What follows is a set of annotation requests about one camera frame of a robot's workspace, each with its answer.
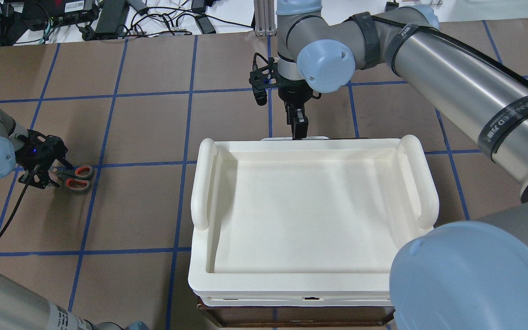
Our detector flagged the grey orange handled scissors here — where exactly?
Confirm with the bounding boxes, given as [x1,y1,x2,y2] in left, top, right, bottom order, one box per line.
[51,165,95,193]

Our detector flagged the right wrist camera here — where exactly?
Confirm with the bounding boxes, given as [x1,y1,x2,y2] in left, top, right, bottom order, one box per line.
[249,53,277,106]

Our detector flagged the cream plastic storage box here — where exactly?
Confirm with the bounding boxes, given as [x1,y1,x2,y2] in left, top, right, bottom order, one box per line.
[188,134,440,307]

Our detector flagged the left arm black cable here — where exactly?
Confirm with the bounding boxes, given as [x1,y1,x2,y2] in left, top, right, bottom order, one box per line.
[0,174,38,258]

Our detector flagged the aluminium frame post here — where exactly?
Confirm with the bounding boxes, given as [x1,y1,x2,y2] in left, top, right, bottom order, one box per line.
[253,0,277,36]

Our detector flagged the dark wooden drawer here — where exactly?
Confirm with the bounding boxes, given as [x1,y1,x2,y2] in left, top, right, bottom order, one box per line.
[196,135,395,329]

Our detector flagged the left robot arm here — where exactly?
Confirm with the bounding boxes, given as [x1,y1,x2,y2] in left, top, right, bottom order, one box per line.
[0,108,148,330]

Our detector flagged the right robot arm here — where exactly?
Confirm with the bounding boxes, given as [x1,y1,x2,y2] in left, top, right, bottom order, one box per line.
[306,17,528,226]

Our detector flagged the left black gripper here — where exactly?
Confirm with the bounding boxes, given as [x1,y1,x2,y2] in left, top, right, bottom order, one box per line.
[16,130,74,189]

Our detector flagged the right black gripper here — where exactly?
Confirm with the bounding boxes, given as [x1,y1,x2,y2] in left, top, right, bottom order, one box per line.
[277,84,314,140]

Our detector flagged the black power adapter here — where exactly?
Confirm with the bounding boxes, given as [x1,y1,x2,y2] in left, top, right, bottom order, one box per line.
[94,0,129,40]

